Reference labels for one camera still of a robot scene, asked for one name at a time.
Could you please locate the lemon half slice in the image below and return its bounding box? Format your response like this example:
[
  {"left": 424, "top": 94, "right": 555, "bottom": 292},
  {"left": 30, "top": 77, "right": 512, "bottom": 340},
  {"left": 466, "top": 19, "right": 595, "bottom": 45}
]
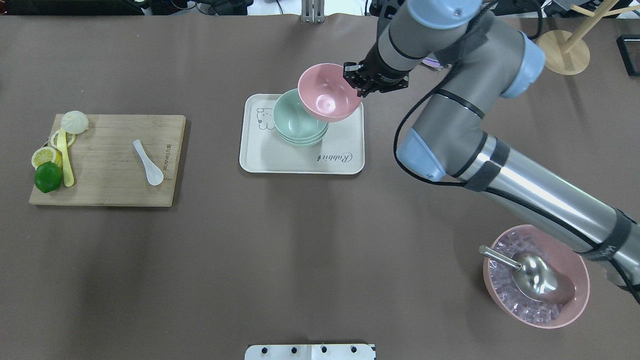
[{"left": 30, "top": 146, "right": 63, "bottom": 169}]

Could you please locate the green lime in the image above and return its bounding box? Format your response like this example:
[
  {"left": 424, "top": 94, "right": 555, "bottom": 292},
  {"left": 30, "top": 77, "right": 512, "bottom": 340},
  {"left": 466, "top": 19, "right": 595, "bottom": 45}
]
[{"left": 34, "top": 161, "right": 63, "bottom": 194}]

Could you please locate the white ceramic spoon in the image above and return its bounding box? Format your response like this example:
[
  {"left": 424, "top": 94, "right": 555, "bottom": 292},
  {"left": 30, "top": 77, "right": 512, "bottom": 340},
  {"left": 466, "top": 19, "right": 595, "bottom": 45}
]
[{"left": 132, "top": 139, "right": 164, "bottom": 186}]

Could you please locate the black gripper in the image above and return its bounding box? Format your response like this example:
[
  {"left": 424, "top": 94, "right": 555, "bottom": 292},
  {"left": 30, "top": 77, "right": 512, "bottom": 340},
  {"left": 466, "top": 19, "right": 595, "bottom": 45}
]
[{"left": 342, "top": 47, "right": 409, "bottom": 98}]

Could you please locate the wooden cup tree stand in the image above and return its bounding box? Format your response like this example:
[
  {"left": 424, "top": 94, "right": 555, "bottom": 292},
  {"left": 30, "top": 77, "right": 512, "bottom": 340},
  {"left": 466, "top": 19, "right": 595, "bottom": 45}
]
[{"left": 537, "top": 0, "right": 640, "bottom": 76}]

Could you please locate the yellow plastic spoon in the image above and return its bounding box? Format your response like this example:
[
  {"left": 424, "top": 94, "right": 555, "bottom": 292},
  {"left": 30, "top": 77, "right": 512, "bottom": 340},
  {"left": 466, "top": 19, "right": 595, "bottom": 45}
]
[{"left": 55, "top": 128, "right": 75, "bottom": 187}]

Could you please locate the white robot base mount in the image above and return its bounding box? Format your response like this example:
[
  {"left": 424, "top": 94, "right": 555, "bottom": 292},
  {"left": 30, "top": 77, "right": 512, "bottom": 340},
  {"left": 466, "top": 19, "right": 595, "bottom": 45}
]
[{"left": 244, "top": 343, "right": 378, "bottom": 360}]

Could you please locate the lemon ring slice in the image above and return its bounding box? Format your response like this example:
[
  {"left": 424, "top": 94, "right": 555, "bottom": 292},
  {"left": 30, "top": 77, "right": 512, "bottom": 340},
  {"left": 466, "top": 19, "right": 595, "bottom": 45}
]
[{"left": 48, "top": 130, "right": 77, "bottom": 150}]

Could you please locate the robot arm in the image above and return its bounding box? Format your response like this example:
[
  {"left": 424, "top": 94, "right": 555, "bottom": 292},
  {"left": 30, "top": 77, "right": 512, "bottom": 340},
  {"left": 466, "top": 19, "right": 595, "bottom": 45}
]
[{"left": 343, "top": 0, "right": 639, "bottom": 300}]

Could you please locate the large pink ice bowl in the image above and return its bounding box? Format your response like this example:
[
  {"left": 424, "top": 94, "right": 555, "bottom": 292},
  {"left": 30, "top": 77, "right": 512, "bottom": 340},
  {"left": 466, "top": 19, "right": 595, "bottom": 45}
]
[{"left": 478, "top": 224, "right": 591, "bottom": 329}]

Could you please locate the bamboo cutting board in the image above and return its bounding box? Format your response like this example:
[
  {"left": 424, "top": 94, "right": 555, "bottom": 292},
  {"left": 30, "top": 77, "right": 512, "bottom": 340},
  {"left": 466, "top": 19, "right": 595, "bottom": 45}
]
[{"left": 29, "top": 114, "right": 186, "bottom": 207}]

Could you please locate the green bowl stack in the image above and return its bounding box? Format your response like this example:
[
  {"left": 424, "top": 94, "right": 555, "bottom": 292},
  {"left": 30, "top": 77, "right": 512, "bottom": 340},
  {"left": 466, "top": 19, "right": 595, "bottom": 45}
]
[{"left": 272, "top": 88, "right": 329, "bottom": 147}]

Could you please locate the grey purple cloth stack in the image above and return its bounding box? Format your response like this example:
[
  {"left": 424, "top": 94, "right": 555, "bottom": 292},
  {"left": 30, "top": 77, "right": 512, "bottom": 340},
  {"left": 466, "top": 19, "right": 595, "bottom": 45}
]
[{"left": 422, "top": 56, "right": 446, "bottom": 71}]

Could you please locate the small pink bowl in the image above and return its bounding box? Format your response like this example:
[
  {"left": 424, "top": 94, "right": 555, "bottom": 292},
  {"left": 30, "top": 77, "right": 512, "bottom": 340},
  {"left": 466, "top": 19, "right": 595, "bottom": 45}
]
[{"left": 297, "top": 63, "right": 362, "bottom": 123}]

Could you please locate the metal ice scoop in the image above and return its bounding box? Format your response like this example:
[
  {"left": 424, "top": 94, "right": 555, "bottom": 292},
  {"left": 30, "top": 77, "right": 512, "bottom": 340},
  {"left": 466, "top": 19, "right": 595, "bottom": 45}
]
[{"left": 478, "top": 244, "right": 576, "bottom": 305}]

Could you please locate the cream rabbit tray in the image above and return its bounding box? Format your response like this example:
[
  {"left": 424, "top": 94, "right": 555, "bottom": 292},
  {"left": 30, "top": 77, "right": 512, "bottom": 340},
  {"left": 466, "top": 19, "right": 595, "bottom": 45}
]
[{"left": 239, "top": 93, "right": 366, "bottom": 175}]

